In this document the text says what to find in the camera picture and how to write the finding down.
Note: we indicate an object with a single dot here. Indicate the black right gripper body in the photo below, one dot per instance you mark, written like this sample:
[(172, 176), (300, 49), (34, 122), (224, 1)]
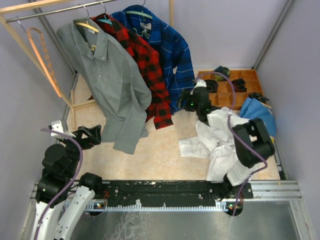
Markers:
[(190, 105)]

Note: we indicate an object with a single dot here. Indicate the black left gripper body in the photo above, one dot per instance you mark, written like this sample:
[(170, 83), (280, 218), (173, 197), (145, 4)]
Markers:
[(83, 143)]

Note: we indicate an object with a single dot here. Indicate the white shirt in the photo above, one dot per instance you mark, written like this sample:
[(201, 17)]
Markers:
[(215, 142)]

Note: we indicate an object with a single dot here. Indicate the grey button shirt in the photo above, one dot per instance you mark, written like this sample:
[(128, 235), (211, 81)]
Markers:
[(114, 80)]

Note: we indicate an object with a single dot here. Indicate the yellow hanger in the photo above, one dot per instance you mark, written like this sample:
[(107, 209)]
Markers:
[(86, 24)]

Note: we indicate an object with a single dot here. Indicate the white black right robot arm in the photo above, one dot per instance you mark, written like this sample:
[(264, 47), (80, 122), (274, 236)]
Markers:
[(236, 147)]

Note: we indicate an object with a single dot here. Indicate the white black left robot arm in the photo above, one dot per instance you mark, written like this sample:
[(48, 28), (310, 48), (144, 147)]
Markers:
[(61, 165)]

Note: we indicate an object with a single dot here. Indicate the red black plaid shirt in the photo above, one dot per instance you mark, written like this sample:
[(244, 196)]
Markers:
[(148, 62)]

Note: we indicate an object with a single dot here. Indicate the blue plaid shirt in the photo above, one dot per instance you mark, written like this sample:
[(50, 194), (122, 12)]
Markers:
[(174, 52)]

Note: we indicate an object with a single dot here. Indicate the mint hanger in blue shirt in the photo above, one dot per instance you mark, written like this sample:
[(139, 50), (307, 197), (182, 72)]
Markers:
[(145, 26)]

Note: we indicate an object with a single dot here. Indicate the teal hanger in red shirt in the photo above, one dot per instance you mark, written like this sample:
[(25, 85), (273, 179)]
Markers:
[(103, 17)]

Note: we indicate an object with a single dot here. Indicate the orange hanger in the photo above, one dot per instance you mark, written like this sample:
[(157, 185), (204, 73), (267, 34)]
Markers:
[(44, 58)]

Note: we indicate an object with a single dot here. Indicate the wooden compartment tray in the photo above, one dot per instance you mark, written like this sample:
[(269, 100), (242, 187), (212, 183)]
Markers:
[(224, 96)]

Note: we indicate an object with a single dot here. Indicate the rolled green blue tie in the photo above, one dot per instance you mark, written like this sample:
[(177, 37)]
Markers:
[(222, 70)]

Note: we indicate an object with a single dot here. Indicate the rolled black orange tie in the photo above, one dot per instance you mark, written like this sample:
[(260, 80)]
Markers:
[(239, 85)]

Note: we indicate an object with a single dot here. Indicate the light blue pikachu cloth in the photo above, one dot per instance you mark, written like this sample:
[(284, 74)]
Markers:
[(252, 108)]

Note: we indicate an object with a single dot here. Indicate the rolled dark tie by cloth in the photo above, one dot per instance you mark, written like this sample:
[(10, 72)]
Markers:
[(258, 97)]

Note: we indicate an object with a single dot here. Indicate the wooden clothes rack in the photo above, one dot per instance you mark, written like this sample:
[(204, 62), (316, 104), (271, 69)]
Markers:
[(36, 6)]

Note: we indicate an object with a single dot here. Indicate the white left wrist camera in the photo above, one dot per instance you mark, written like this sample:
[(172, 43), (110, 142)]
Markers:
[(61, 126)]

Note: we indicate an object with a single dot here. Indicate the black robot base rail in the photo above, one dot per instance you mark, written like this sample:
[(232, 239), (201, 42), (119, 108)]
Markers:
[(172, 193)]

